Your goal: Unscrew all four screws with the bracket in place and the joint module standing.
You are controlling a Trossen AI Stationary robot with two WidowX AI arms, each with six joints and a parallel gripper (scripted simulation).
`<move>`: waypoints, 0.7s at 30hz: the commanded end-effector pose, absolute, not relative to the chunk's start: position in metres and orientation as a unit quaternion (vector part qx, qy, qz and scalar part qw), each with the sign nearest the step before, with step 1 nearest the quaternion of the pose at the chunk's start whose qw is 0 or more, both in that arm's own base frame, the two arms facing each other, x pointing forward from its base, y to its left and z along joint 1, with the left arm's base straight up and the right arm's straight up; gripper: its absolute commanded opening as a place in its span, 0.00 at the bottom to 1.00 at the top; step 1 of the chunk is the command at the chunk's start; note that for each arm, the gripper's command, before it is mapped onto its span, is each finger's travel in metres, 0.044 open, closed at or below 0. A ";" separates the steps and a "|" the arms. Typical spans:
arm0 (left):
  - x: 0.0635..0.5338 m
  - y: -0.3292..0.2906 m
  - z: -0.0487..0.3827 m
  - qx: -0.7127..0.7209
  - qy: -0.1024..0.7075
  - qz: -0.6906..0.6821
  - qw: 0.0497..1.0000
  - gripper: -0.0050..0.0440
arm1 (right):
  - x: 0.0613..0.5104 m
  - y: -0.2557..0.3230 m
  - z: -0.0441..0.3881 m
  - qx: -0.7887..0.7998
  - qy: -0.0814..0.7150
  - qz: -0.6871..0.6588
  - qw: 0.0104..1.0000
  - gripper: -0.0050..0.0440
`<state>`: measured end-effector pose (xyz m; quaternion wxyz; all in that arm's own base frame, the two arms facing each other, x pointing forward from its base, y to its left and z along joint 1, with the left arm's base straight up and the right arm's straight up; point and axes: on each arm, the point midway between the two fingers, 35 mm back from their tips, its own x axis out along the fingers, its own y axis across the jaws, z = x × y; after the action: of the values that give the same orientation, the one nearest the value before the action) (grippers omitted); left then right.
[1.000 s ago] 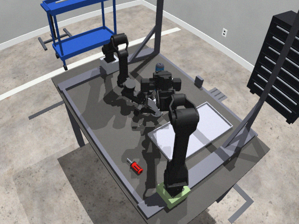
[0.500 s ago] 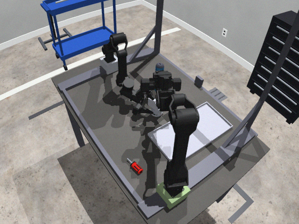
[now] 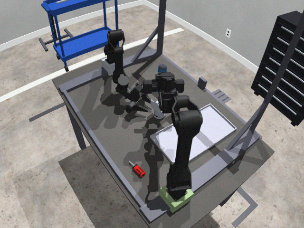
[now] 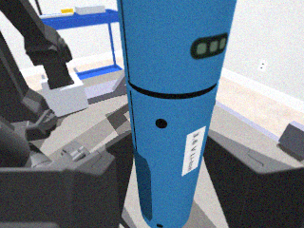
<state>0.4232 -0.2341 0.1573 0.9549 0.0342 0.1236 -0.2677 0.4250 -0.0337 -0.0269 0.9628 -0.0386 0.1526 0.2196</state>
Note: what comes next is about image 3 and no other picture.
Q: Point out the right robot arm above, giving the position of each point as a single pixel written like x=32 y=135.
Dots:
x=115 y=55

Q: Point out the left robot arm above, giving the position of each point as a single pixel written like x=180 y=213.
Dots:
x=187 y=125

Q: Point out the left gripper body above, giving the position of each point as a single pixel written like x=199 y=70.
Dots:
x=149 y=86

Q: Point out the blue electric screwdriver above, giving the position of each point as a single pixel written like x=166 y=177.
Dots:
x=162 y=68

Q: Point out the white square plate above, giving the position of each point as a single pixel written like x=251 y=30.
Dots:
x=155 y=106

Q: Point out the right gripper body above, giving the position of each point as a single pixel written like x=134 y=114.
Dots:
x=131 y=105

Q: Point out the grey cylindrical joint module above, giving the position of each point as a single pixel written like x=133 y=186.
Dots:
x=158 y=115

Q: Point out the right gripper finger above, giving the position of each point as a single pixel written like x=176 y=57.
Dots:
x=146 y=98
x=138 y=107

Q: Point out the white shallow tray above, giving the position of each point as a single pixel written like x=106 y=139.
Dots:
x=215 y=128

